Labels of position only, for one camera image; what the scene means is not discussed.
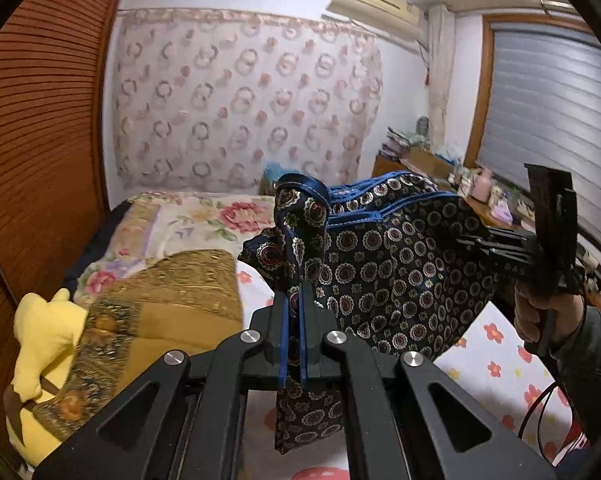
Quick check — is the navy patterned satin pajama top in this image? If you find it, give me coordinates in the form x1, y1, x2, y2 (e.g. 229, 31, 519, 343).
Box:
240, 171, 498, 454

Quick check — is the person's right hand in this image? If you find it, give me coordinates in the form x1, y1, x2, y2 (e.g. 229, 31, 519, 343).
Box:
514, 283, 585, 342

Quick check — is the pink tissue pack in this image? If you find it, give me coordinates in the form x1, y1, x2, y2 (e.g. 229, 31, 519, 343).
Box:
490, 198, 513, 226

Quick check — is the pink thermos jug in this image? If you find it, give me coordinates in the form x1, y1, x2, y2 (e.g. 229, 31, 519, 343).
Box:
471, 168, 492, 204

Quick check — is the white strawberry flower sheet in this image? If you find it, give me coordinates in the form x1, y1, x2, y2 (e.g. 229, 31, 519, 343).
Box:
234, 259, 589, 480

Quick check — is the cardboard box on cabinet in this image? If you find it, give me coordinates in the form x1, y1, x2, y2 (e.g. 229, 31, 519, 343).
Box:
407, 148, 453, 179

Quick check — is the grey zebra window blind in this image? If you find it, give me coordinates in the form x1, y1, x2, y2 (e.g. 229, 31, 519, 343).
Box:
477, 22, 601, 245

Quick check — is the yellow plush toy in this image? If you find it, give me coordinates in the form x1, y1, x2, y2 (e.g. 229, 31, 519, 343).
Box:
3, 288, 88, 468

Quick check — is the stack of folded papers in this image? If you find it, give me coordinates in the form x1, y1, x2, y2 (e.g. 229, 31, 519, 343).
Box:
379, 127, 430, 160

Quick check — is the wooden sideboard cabinet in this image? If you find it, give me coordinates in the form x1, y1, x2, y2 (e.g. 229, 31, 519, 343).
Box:
372, 151, 535, 232

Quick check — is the floral quilt on bed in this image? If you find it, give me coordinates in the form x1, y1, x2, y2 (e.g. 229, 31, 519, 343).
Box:
64, 192, 274, 308

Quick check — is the cream tied side curtain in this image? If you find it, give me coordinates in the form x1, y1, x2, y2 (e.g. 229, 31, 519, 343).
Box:
428, 4, 455, 148

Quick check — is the brown louvered wardrobe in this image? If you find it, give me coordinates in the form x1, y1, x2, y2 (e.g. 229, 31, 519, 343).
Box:
0, 0, 119, 460

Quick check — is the cardboard box with blue cloth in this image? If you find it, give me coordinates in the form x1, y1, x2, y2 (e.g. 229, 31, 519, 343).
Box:
258, 162, 297, 196

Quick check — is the pink circle patterned curtain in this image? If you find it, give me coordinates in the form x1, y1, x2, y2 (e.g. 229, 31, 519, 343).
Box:
114, 8, 383, 193

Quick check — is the wall air conditioner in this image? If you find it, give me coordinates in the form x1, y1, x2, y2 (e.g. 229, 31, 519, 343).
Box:
326, 0, 426, 42

